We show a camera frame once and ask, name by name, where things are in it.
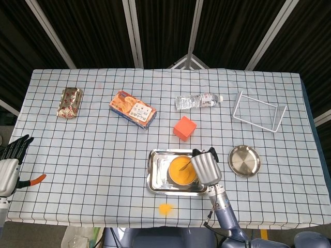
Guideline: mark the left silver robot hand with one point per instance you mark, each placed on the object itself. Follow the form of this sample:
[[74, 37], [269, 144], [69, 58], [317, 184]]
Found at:
[[7, 175]]

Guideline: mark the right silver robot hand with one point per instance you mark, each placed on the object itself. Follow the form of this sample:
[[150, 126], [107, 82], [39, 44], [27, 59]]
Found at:
[[207, 169]]

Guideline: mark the small silver spoon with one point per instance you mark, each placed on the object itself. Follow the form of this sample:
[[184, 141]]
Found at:
[[184, 166]]

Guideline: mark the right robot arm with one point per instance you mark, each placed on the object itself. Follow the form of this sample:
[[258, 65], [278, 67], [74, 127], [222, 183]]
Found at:
[[227, 214]]

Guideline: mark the yellow-orange powder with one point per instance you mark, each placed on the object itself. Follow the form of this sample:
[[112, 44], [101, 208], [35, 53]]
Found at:
[[181, 177]]

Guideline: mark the beige bowl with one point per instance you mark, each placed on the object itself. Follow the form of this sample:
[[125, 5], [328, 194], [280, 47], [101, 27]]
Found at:
[[169, 172]]

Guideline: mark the orange powder pile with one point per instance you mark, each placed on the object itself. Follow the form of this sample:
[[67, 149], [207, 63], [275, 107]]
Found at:
[[166, 209]]

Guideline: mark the round steel plate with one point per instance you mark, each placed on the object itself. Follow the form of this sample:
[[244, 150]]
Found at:
[[244, 161]]

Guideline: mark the orange cube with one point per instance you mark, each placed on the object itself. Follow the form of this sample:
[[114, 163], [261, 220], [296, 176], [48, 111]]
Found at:
[[184, 127]]

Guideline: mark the rectangular steel tray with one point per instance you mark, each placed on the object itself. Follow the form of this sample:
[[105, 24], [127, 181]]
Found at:
[[157, 175]]

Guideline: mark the clear plastic water bottle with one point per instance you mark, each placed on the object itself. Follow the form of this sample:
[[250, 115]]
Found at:
[[196, 100]]

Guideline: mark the blue grey robot torso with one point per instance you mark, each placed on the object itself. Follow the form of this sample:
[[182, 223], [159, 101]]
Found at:
[[160, 239]]

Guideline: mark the clear plastic container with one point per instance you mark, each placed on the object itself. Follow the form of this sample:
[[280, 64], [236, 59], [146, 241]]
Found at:
[[77, 239]]

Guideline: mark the gold foil snack packet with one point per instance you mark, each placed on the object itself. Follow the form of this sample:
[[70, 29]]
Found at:
[[69, 103]]

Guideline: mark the checked tablecloth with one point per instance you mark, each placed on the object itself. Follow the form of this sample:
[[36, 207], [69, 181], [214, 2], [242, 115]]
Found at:
[[103, 168]]

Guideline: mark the orange blue cookie box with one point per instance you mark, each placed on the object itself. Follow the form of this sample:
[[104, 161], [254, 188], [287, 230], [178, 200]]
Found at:
[[132, 108]]

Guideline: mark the black folding screen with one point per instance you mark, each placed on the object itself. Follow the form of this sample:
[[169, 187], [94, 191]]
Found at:
[[98, 31]]

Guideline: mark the white screen frame post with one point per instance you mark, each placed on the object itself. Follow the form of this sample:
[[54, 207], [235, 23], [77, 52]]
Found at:
[[270, 33], [49, 33], [7, 107], [194, 33], [323, 117], [131, 33]]

